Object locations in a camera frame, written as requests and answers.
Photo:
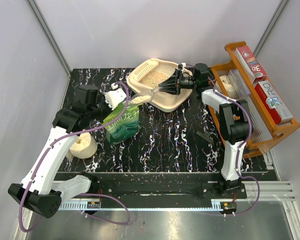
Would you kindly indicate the red white box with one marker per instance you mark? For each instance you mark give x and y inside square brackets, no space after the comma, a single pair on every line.
[273,103]

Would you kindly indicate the beige litter box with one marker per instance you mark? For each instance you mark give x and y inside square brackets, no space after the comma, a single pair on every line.
[148,75]

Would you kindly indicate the red box 3b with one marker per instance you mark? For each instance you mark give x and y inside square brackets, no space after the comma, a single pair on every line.
[251,66]

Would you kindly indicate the orange wooden rack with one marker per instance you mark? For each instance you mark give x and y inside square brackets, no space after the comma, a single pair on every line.
[254,146]

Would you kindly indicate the clear plastic scoop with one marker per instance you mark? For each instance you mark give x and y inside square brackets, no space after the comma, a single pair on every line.
[144,96]

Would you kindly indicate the green litter bag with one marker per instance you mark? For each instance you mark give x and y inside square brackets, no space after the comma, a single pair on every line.
[125,127]

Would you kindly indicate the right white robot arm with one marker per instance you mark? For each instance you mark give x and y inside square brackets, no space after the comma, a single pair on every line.
[235,125]

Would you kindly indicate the small black bracket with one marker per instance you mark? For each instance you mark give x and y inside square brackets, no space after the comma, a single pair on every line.
[205,136]

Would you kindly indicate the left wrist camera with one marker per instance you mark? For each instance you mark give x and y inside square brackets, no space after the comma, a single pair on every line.
[115,96]

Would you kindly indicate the white pack in rack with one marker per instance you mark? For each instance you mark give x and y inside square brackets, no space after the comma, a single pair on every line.
[228,86]

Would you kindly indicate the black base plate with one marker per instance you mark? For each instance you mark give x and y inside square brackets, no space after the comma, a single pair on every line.
[162,191]

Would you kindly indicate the clear acrylic box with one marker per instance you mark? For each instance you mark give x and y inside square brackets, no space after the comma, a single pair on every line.
[240,87]

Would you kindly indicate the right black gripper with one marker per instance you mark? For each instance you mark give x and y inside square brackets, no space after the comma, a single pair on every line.
[173,84]

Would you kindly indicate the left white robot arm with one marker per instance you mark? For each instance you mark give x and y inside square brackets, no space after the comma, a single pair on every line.
[37,192]

